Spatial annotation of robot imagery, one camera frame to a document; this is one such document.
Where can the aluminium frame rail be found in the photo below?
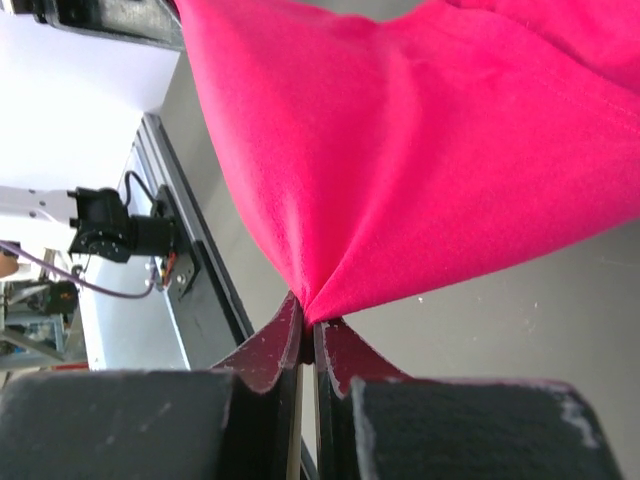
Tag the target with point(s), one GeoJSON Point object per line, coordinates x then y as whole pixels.
{"type": "Point", "coordinates": [135, 328]}

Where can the red t-shirt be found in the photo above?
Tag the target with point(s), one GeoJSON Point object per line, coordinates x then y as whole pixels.
{"type": "Point", "coordinates": [372, 161]}

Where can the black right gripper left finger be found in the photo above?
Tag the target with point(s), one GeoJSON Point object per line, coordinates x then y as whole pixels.
{"type": "Point", "coordinates": [236, 420]}

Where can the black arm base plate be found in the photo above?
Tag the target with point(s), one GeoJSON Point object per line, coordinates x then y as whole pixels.
{"type": "Point", "coordinates": [209, 317]}

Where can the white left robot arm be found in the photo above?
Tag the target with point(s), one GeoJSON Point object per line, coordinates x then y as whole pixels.
{"type": "Point", "coordinates": [82, 221]}

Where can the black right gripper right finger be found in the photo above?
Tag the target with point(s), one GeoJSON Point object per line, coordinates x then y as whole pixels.
{"type": "Point", "coordinates": [374, 421]}

